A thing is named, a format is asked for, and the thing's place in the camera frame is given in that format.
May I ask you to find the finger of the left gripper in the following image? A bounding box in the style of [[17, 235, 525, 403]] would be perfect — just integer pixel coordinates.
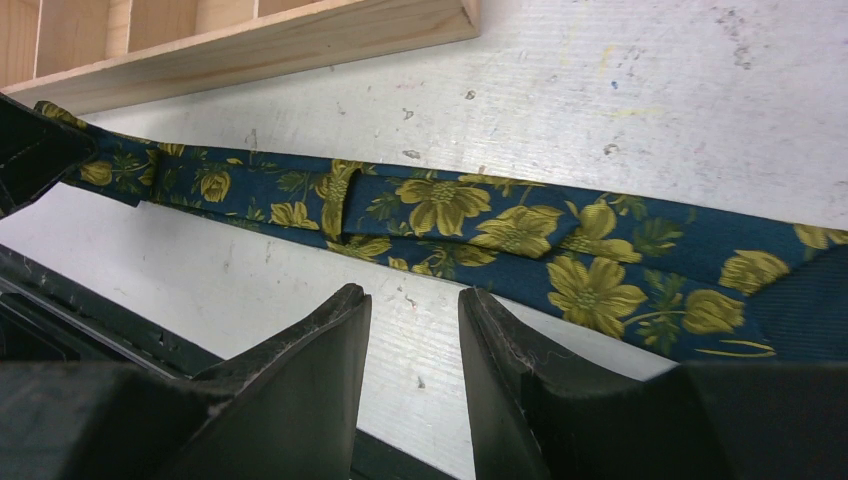
[[1, 94, 98, 217]]

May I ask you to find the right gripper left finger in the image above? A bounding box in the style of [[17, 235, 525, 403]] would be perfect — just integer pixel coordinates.
[[1, 284, 372, 479]]

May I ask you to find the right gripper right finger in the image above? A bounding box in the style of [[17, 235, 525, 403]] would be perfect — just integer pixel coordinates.
[[458, 288, 847, 479]]

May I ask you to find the blue yellow floral tie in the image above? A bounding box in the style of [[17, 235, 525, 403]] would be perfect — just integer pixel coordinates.
[[35, 101, 847, 362]]

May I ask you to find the wooden compartment tray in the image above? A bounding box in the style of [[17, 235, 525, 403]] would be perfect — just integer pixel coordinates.
[[1, 0, 481, 114]]

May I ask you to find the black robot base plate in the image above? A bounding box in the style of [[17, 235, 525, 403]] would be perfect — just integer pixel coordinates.
[[1, 247, 221, 378]]

